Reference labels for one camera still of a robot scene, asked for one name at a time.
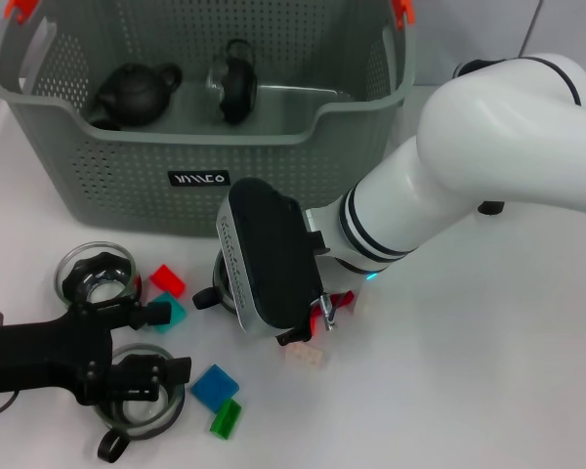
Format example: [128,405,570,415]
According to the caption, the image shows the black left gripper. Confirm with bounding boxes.
[0,300,192,405]

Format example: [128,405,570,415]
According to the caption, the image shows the glass teacup black holder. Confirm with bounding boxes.
[53,241,143,310]
[190,248,240,320]
[90,343,187,464]
[204,38,259,126]

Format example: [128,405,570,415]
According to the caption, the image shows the grey perforated storage bin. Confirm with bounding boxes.
[0,0,418,239]

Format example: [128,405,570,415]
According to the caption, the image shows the clear translucent toy brick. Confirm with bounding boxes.
[283,341,332,370]

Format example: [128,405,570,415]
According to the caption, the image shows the teal toy brick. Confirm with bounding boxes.
[146,291,189,335]

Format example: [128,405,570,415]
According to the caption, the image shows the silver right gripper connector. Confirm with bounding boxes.
[318,291,341,331]

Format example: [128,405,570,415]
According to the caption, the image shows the bright red toy brick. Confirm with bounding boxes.
[148,263,186,298]

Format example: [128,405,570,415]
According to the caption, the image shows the blue toy brick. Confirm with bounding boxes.
[189,363,241,410]

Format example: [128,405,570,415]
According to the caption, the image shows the green toy brick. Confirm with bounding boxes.
[208,398,243,441]

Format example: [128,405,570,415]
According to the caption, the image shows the dark clay teapot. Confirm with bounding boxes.
[86,62,184,132]

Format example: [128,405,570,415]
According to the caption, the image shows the glass teapot black handle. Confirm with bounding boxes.
[452,58,508,217]

